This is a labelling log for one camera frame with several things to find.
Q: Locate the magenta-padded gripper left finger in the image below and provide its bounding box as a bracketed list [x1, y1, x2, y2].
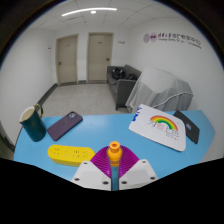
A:
[70, 145, 113, 192]

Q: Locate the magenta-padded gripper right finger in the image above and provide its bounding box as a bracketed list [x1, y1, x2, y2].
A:
[118, 145, 158, 191]

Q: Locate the yellow power strip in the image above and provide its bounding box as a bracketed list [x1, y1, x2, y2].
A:
[47, 143, 96, 167]

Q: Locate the white rainbow-print mouse pad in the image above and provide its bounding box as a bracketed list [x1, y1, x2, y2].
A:
[128, 103, 188, 153]

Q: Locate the purple-cased smartphone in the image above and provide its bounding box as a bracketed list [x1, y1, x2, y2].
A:
[46, 111, 84, 142]

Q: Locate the black notebook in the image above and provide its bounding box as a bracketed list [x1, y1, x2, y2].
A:
[172, 109, 201, 145]

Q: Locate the dark green mug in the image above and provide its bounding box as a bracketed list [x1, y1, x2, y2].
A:
[18, 103, 47, 143]

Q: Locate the grey sofa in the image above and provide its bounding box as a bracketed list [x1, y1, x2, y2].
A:
[106, 64, 143, 111]

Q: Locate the grey cloth-covered equipment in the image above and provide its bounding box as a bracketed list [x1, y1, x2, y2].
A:
[125, 67, 194, 113]

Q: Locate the black bag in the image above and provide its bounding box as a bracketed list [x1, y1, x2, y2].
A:
[111, 67, 138, 81]

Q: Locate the beige door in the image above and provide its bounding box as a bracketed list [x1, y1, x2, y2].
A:
[55, 34, 79, 86]
[86, 32, 114, 83]

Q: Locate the long ceiling light strip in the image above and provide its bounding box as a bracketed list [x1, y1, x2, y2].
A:
[61, 7, 118, 18]

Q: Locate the wall logo sign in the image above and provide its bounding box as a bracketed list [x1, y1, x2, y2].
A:
[143, 31, 203, 50]

